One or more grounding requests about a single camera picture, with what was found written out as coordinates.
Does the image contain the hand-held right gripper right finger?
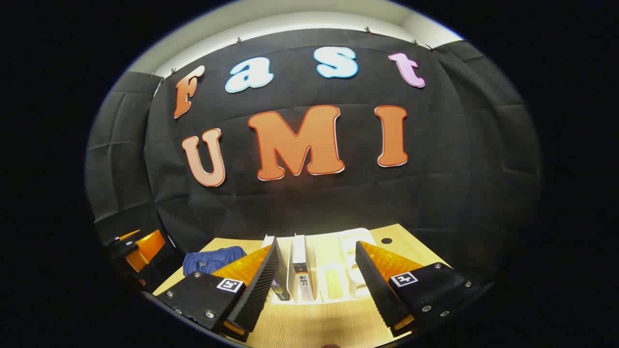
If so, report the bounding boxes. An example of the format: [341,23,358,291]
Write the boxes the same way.
[354,240,484,339]

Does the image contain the blue cover book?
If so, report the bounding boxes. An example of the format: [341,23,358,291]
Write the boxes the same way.
[264,235,291,302]

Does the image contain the grey cover book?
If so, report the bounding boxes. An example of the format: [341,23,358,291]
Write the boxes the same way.
[292,234,316,302]

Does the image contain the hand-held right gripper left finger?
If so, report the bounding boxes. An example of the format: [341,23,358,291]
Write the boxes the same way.
[155,237,282,343]

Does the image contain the white bookshelf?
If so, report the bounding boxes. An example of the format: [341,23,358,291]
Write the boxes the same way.
[261,227,383,305]

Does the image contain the black backdrop cloth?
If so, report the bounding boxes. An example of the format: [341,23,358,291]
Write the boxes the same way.
[85,28,542,290]

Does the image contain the blue schoolbag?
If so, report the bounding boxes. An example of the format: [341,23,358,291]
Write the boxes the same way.
[182,246,248,277]

